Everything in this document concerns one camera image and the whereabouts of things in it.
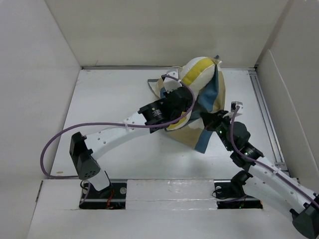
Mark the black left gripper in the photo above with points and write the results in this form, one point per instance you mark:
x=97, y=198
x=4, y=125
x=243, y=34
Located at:
x=166, y=94

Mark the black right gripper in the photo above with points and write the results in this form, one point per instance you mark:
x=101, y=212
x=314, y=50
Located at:
x=210, y=119

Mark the plaid beige blue pillowcase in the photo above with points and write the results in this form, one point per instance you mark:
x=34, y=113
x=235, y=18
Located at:
x=211, y=99

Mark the white pillow yellow edge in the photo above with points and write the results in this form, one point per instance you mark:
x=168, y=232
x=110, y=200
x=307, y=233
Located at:
x=197, y=73

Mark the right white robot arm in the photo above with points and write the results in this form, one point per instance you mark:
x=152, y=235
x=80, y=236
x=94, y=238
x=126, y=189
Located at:
x=261, y=179

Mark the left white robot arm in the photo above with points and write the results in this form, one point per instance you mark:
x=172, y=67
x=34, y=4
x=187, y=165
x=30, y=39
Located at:
x=85, y=150

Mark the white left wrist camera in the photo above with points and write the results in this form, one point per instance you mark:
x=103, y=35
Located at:
x=171, y=82

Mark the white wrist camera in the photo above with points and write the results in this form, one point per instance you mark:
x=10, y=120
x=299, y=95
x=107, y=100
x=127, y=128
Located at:
x=237, y=107
x=171, y=82

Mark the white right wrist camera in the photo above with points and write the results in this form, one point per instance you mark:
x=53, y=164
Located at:
x=237, y=107

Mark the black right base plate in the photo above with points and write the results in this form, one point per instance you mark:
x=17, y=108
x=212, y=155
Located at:
x=228, y=198

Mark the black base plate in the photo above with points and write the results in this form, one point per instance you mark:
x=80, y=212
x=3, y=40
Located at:
x=228, y=198
x=113, y=198

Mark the aluminium rail right side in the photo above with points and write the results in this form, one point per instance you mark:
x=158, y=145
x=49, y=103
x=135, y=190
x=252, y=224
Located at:
x=273, y=140

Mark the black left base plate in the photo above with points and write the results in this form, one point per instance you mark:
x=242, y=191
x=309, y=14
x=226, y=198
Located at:
x=113, y=198

